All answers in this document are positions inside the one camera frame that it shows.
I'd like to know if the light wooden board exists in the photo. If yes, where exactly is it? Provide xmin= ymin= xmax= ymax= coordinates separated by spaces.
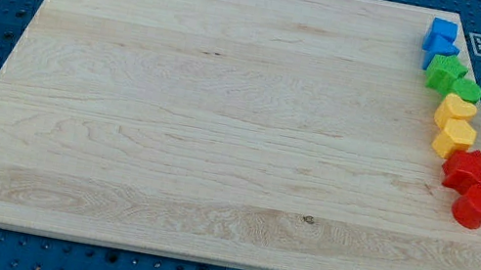
xmin=0 ymin=0 xmax=481 ymax=270

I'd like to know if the blue triangle block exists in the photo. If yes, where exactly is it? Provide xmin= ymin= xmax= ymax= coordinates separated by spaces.
xmin=422 ymin=34 xmax=459 ymax=70

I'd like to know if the green star block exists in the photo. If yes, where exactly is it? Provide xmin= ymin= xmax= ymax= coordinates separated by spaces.
xmin=425 ymin=55 xmax=468 ymax=96

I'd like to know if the yellow heart block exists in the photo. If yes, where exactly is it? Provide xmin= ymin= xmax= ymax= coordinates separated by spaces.
xmin=433 ymin=93 xmax=477 ymax=129

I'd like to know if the yellow hexagon block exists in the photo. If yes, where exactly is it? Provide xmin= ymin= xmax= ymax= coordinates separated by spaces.
xmin=431 ymin=118 xmax=477 ymax=159

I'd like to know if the red star block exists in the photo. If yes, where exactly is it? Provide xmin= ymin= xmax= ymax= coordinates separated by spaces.
xmin=442 ymin=150 xmax=481 ymax=194

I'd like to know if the blue cube block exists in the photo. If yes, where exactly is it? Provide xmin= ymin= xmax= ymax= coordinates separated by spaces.
xmin=421 ymin=18 xmax=458 ymax=51

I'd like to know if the green cylinder block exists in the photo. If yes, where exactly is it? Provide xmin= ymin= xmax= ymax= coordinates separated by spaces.
xmin=450 ymin=78 xmax=481 ymax=104

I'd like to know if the red cylinder block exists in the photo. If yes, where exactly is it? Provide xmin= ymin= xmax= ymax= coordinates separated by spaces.
xmin=451 ymin=184 xmax=481 ymax=230

